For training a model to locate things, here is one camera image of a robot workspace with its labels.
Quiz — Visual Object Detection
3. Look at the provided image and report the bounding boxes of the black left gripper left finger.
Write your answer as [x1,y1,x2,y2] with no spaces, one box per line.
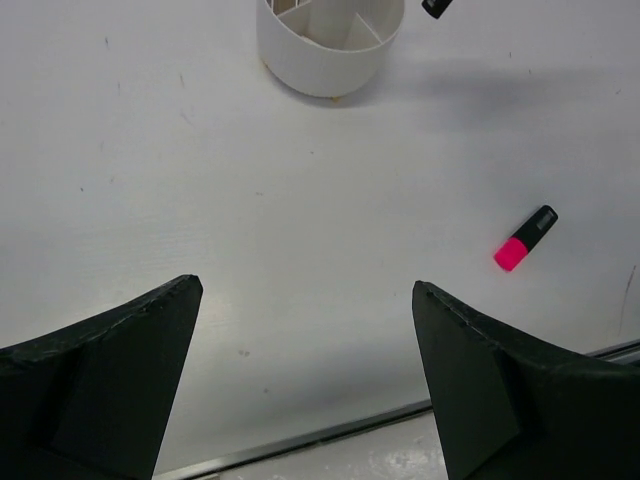
[1,275,203,479]

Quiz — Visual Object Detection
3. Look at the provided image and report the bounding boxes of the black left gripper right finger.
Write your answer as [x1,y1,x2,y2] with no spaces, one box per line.
[412,282,639,479]

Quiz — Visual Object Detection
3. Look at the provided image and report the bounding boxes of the pink capped black highlighter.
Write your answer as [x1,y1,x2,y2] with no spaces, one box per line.
[493,205,558,272]

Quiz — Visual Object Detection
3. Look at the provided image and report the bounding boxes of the blue capped black highlighter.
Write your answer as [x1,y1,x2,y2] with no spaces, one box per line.
[421,0,453,19]

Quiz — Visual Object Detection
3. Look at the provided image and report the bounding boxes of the white round divided organizer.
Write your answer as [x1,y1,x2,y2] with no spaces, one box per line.
[256,1,405,98]

